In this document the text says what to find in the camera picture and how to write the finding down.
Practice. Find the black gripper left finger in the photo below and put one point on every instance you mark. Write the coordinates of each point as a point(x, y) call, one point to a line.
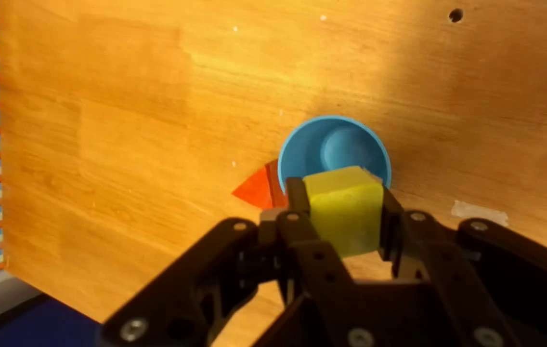
point(304, 264)

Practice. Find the yellow cube block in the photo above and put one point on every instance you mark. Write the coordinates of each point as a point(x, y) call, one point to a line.
point(343, 210)

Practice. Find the red triangular block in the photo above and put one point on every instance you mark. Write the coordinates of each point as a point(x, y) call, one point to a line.
point(258, 190)

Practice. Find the blue bowl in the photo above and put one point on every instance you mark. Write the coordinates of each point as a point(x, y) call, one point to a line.
point(337, 148)

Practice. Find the white tape piece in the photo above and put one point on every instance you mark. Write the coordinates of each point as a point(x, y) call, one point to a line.
point(478, 213)

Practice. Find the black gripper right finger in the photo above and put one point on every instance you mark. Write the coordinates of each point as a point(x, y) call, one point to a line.
point(453, 271)

